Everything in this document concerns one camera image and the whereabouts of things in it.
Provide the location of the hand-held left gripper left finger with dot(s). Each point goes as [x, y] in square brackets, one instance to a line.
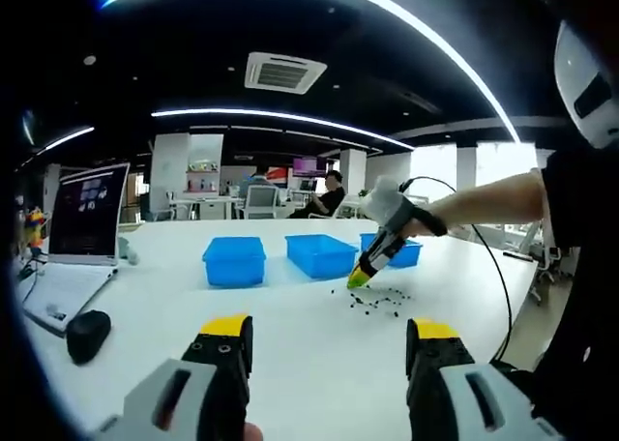
[188, 397]

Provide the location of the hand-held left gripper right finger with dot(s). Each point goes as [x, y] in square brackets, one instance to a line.
[452, 397]

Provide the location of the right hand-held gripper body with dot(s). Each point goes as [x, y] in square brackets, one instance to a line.
[392, 204]

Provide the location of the blue plastic bin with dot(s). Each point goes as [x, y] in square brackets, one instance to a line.
[408, 255]
[319, 257]
[234, 264]

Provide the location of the pile of black resistors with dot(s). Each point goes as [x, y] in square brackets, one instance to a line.
[372, 305]

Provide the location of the person's right hand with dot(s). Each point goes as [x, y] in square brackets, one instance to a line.
[428, 226]

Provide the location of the person's left hand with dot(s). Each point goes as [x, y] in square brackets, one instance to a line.
[253, 433]

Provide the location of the small potted plant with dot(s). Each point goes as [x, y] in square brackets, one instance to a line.
[365, 193]

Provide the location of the black computer mouse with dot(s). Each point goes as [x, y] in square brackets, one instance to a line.
[88, 337]

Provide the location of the white mesh office chair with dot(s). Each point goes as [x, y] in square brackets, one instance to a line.
[262, 201]

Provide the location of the small grey cloth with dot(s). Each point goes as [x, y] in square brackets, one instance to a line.
[128, 252]

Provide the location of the person's black shirt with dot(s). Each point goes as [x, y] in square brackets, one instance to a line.
[595, 315]

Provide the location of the ceiling air conditioner vent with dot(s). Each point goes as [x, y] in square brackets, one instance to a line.
[285, 73]

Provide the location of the white display shelf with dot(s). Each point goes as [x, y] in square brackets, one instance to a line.
[204, 167]

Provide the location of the white laptop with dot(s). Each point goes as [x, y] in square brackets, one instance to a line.
[89, 214]

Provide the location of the colourful toy figure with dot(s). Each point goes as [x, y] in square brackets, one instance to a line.
[37, 228]

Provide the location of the short ceiling light strip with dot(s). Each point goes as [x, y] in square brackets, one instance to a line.
[67, 138]

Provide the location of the pink wall monitor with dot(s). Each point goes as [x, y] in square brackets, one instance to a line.
[309, 166]

